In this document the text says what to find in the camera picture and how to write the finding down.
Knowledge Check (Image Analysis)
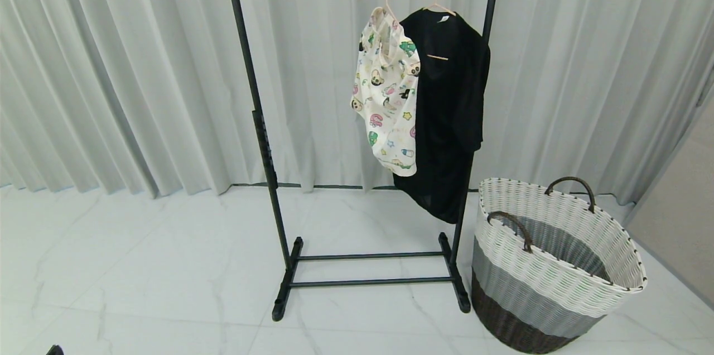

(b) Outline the cream printed garment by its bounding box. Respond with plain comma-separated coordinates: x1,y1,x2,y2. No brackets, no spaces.
350,6,422,177

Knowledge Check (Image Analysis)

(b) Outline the black garment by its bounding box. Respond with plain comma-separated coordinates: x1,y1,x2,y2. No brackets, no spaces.
392,8,491,224

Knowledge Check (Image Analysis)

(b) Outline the white laundry basket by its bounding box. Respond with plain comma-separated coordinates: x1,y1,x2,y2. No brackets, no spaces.
471,176,648,354

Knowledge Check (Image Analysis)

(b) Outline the white curtain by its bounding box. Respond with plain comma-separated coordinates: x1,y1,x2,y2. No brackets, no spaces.
0,0,714,205

